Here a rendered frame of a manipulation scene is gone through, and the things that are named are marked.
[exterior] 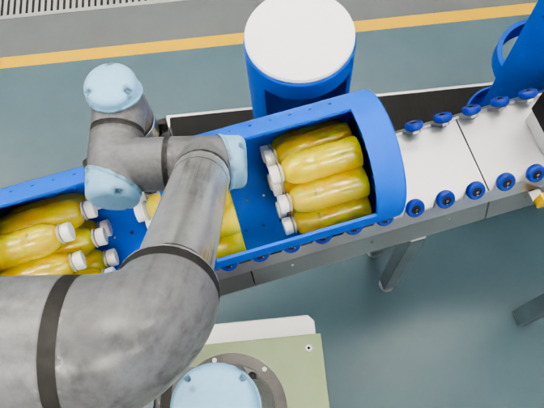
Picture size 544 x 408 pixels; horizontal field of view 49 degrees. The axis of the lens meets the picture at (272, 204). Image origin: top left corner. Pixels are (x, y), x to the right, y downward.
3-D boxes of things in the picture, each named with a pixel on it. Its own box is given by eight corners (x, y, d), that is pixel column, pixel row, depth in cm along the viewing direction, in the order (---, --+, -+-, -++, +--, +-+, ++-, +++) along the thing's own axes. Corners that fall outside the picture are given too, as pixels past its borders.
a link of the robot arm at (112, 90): (75, 112, 80) (82, 57, 83) (101, 148, 90) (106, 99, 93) (134, 109, 79) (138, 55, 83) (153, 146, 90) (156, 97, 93)
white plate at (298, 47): (222, 27, 151) (223, 31, 152) (290, 101, 142) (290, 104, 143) (308, -28, 156) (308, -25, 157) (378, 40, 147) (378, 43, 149)
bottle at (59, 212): (-6, 214, 123) (78, 191, 124) (8, 218, 129) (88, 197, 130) (2, 246, 122) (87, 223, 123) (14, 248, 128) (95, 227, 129)
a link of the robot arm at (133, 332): (207, 331, 39) (245, 112, 83) (42, 335, 40) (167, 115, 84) (220, 458, 44) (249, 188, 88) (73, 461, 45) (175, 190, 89)
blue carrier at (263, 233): (393, 229, 140) (419, 192, 113) (23, 337, 134) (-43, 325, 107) (354, 121, 148) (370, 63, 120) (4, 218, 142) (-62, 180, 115)
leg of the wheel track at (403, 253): (396, 290, 229) (428, 239, 171) (381, 294, 229) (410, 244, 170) (390, 275, 231) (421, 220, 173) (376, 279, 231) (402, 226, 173)
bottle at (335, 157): (367, 163, 121) (282, 187, 120) (361, 169, 128) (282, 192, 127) (356, 130, 122) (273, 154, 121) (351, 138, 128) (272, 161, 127)
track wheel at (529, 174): (547, 163, 139) (542, 160, 141) (529, 169, 139) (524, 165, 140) (546, 180, 141) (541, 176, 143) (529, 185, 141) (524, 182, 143)
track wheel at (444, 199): (456, 190, 137) (452, 186, 139) (437, 195, 137) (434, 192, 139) (456, 206, 140) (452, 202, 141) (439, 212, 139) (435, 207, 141)
